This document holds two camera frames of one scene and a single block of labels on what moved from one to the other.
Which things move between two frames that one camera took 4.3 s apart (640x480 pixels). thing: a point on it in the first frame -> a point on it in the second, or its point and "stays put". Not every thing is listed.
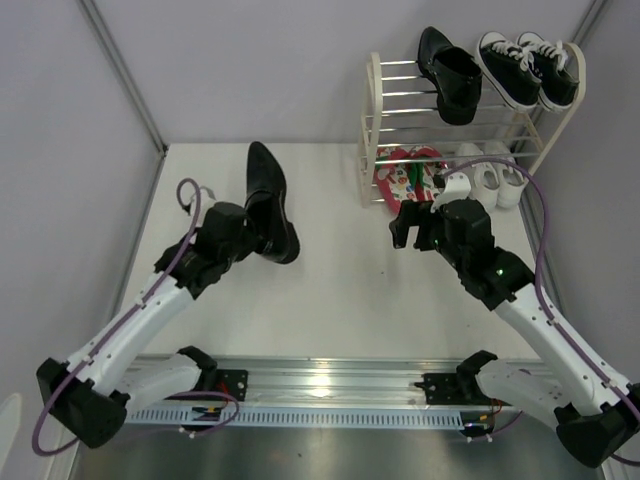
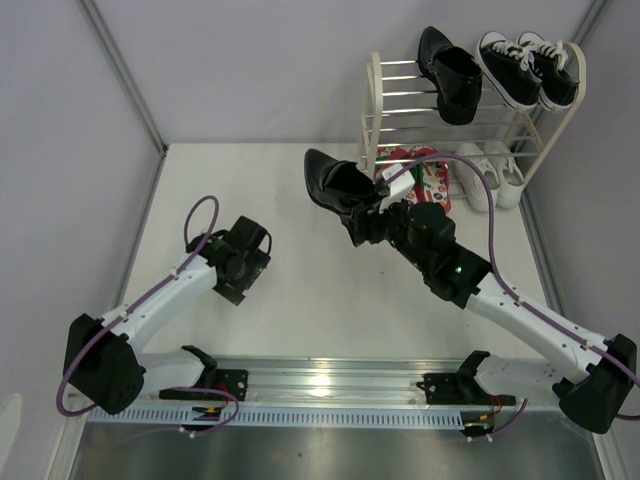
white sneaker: (485, 179) stays put
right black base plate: (446, 389) stays put
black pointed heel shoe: (266, 202) -> (341, 187)
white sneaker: (511, 180) stays put
